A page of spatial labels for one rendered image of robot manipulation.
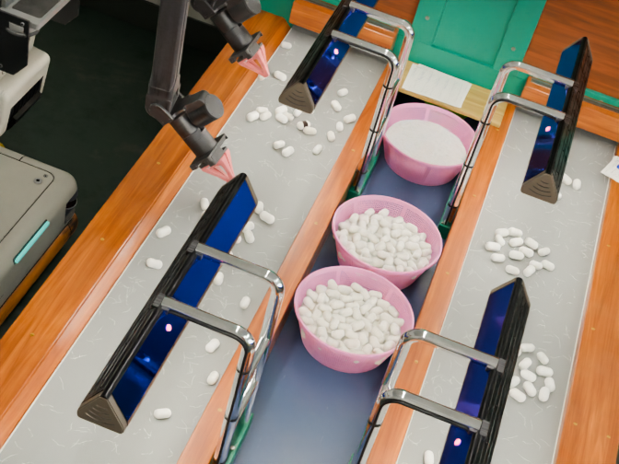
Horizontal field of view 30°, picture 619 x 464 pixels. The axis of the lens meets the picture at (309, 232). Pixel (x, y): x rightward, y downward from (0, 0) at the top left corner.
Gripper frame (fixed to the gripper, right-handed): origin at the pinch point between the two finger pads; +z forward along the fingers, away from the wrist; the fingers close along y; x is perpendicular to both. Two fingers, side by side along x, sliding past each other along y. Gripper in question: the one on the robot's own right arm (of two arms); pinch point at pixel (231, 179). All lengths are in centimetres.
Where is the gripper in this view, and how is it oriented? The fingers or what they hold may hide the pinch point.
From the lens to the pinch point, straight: 265.5
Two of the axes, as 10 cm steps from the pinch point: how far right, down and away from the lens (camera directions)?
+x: -7.4, 3.3, 5.8
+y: 3.2, -5.9, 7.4
